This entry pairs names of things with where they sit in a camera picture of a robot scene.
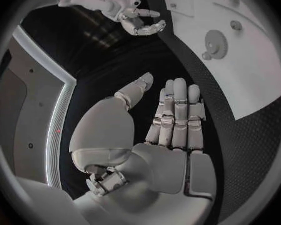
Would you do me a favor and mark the white task board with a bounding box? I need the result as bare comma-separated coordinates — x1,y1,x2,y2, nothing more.
159,0,281,122

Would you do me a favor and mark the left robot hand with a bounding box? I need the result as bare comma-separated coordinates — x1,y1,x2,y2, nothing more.
68,72,218,225

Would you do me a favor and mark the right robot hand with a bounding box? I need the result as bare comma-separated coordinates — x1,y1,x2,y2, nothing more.
118,8,168,37

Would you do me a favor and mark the grey gear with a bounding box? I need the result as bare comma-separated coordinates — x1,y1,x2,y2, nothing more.
204,29,230,60

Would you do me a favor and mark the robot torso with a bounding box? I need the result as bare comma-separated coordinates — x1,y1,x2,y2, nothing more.
0,24,79,191

